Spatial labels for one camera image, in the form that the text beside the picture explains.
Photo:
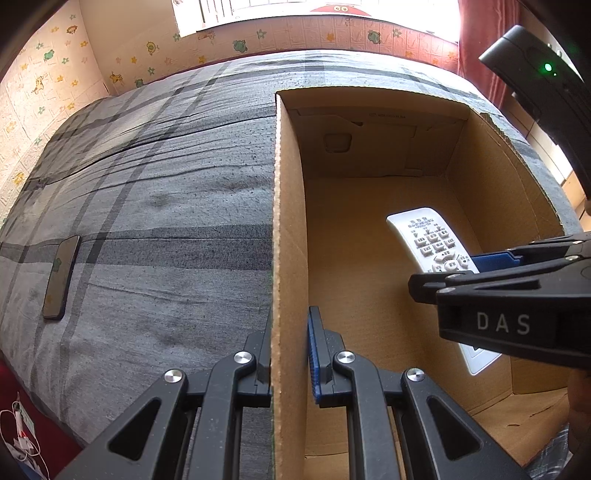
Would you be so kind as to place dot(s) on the person's right forearm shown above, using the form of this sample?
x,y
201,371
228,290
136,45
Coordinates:
x,y
581,406

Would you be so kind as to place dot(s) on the cardboard box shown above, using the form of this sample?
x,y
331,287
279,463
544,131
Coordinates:
x,y
360,258

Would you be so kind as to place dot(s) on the red curtain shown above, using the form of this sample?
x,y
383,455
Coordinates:
x,y
485,23

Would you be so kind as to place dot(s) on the black smartphone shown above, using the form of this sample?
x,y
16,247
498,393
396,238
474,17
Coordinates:
x,y
60,277

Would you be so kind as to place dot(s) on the grey plaid blanket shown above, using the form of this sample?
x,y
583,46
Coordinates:
x,y
161,184

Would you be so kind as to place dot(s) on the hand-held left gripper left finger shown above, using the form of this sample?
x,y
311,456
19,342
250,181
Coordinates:
x,y
263,364

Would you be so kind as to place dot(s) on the barred window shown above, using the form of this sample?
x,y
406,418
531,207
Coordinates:
x,y
277,9

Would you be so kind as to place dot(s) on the white remote control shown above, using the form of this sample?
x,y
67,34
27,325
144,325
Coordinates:
x,y
429,235

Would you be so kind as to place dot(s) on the red mattress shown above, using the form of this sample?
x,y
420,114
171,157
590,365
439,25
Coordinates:
x,y
41,415

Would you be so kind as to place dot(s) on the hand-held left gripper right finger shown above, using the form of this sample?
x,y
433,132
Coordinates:
x,y
315,355

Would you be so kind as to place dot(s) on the plaid clothing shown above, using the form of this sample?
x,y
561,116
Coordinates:
x,y
551,454

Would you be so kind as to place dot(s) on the red window decoration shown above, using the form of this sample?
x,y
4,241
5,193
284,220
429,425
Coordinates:
x,y
339,7

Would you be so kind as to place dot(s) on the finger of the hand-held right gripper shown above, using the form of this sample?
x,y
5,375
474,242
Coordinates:
x,y
491,263
429,286

